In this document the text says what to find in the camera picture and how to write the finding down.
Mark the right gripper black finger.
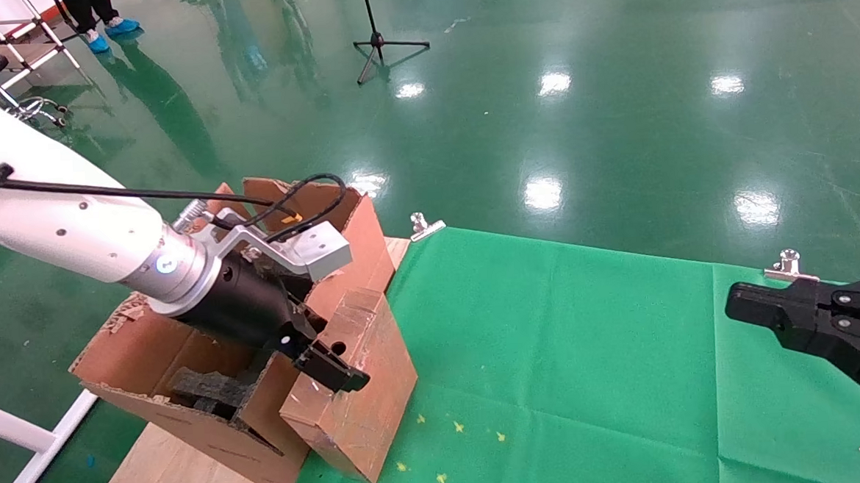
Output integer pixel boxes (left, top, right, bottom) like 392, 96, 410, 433
724, 274, 860, 330
728, 306, 860, 426

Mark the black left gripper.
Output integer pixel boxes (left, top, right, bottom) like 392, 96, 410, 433
176, 243, 372, 402

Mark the small brown cardboard box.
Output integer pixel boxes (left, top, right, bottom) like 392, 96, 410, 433
273, 285, 424, 483

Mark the large open cardboard carton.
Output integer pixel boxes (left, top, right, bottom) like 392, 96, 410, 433
59, 170, 408, 483

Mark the silver metal table clip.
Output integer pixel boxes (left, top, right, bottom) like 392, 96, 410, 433
409, 211, 448, 243
763, 248, 821, 285

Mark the black foam padding piece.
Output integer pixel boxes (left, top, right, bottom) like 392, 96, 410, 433
168, 361, 257, 423

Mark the green table cloth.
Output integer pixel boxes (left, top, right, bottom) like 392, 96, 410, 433
282, 204, 860, 483

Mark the black tripod stand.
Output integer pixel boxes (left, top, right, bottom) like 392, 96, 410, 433
350, 0, 434, 86

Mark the person in black clothes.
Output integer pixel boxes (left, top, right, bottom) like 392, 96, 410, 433
60, 0, 143, 55

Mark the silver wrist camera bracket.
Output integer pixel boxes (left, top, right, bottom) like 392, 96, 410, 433
171, 190, 354, 289

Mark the white tube floor frame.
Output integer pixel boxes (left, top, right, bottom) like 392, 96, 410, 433
0, 387, 105, 483

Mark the white tube frame table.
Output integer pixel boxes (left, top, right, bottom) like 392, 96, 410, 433
0, 0, 85, 99

